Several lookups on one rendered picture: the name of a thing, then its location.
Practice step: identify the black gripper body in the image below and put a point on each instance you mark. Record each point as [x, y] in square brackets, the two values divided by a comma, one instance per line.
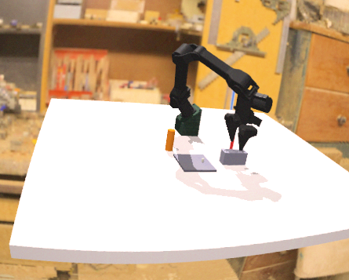
[241, 117]

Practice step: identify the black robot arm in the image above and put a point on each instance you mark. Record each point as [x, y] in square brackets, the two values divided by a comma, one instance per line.
[236, 79]

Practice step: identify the orange cylinder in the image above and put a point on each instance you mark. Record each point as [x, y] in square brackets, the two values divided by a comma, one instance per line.
[170, 139]

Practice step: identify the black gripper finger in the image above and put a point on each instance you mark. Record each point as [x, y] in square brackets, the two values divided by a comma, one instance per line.
[242, 140]
[231, 128]

